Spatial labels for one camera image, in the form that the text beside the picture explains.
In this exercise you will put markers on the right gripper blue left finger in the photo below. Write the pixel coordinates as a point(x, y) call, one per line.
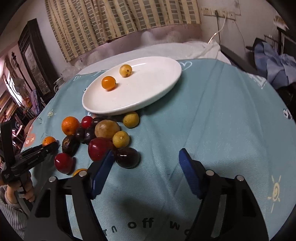
point(98, 173)

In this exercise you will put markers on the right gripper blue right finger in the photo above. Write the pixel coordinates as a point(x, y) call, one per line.
point(189, 168)

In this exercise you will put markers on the large red plum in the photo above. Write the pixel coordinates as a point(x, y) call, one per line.
point(98, 147)

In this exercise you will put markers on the dark purple plum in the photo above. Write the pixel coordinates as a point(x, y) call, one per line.
point(127, 158)

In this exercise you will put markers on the small orange tangerine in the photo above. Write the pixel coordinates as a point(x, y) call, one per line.
point(48, 140)

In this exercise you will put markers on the dark wrinkled passion fruit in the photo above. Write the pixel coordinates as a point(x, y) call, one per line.
point(70, 145)

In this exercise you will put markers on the brown russet round fruit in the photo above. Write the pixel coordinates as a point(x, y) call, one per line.
point(106, 129)

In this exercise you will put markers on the small red plum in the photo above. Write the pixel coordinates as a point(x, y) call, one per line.
point(86, 122)

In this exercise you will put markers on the orange mandarin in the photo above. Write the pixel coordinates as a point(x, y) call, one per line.
point(70, 125)

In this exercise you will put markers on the yellow-green small fruit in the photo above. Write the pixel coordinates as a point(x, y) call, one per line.
point(131, 119)

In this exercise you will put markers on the small orange kumquat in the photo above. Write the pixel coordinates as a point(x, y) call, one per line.
point(108, 83)

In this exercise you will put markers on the yellow spotted small fruit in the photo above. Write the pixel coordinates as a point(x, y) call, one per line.
point(125, 70)

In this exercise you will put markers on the orange fruit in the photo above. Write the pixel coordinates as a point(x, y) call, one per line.
point(78, 171)

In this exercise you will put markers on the striped sleeve forearm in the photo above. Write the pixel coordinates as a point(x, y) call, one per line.
point(13, 212)

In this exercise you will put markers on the white oval plate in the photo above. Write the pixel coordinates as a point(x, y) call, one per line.
point(131, 85)

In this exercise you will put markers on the white towel under cloth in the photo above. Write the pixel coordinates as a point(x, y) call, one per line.
point(176, 51)

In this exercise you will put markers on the blue clothes pile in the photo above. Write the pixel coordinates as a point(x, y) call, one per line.
point(279, 70)

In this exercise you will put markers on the striped checked curtain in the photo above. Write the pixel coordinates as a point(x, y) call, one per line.
point(81, 26)

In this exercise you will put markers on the wall socket strip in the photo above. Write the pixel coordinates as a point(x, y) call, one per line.
point(221, 13)

